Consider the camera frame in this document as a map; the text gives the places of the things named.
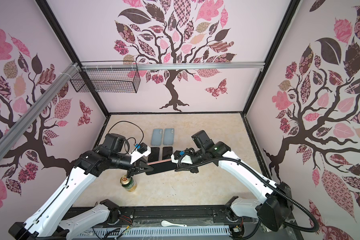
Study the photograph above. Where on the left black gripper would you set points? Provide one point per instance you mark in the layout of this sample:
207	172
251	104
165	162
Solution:
137	170

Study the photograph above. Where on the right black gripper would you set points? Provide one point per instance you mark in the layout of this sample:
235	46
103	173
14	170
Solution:
194	169

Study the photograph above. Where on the black smartphone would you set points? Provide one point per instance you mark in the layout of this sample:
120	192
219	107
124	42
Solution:
154	155

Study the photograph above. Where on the phone with white case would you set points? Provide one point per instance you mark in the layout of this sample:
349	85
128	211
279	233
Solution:
167	153

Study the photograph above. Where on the light blue phone case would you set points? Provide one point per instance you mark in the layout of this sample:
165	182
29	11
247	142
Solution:
157	137

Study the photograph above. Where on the phone with pink case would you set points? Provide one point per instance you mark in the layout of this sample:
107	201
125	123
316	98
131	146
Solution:
162	166

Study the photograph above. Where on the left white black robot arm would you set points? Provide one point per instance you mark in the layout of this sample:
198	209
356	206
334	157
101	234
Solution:
48	222

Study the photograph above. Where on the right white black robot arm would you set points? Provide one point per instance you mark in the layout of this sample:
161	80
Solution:
268	205

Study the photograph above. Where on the green gold drink can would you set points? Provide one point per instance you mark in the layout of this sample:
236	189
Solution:
128	184

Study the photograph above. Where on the white plastic spoon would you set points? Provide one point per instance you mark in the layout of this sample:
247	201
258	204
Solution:
165	223

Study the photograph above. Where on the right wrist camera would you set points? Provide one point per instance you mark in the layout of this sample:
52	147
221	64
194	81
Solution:
181	155

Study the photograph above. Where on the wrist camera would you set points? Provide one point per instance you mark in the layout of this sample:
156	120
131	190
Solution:
181	155
142	150

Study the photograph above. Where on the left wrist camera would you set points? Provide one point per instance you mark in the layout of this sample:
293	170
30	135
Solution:
142	150

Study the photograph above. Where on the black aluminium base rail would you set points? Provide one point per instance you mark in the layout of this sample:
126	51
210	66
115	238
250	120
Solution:
215	213

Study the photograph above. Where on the white slotted cable duct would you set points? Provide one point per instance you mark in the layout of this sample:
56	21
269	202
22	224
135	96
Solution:
154	233

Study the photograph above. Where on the black wire basket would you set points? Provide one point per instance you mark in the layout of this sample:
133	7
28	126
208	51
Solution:
107	77

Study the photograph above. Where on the back aluminium wall rail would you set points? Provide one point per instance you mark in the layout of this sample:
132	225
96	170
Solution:
187	66

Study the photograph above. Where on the aluminium wall rail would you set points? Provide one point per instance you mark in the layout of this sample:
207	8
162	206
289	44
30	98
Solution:
20	127
187	66

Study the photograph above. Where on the left aluminium wall rail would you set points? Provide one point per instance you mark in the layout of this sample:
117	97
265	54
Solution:
20	127

